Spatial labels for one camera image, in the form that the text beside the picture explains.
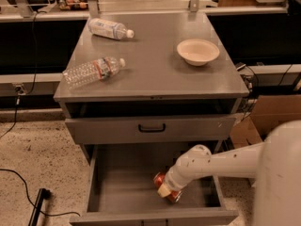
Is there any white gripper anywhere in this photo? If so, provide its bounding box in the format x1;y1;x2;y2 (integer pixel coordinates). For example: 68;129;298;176
157;169;185;198

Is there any red coke can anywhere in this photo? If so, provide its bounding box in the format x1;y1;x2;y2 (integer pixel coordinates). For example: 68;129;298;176
153;172;182;203

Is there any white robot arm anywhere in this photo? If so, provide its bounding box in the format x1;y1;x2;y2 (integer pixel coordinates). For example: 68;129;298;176
153;120;301;226

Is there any open grey middle drawer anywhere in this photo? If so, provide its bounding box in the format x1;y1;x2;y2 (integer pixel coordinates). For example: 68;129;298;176
70;142;238;226

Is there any grey top drawer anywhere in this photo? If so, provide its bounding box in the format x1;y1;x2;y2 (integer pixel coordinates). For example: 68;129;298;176
65;115;235;144

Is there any grey drawer cabinet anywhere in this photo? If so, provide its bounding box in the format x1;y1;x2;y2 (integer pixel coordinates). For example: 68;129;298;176
53;11;250;226

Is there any black bar on floor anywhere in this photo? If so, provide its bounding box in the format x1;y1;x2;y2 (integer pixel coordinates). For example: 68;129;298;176
28;188;51;226

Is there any cardboard box with items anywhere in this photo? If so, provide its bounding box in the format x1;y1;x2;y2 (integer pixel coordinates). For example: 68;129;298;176
230;95;301;149

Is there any clear crushed plastic bottle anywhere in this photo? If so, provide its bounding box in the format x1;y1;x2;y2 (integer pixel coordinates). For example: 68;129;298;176
62;56;126;89

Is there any white paper bowl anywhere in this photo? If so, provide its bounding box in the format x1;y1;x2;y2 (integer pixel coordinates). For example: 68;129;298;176
177;39;220;66

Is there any white labelled plastic bottle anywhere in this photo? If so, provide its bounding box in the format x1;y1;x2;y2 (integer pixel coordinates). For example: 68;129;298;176
88;18;135;40

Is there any black drawer handle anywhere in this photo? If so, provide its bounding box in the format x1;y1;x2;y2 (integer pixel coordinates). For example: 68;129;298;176
138;123;166;133

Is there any black floor cable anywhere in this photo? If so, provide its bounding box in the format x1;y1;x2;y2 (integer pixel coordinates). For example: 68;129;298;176
0;168;81;218

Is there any black hanging cable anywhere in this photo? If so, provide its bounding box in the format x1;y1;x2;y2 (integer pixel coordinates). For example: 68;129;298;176
0;10;48;140

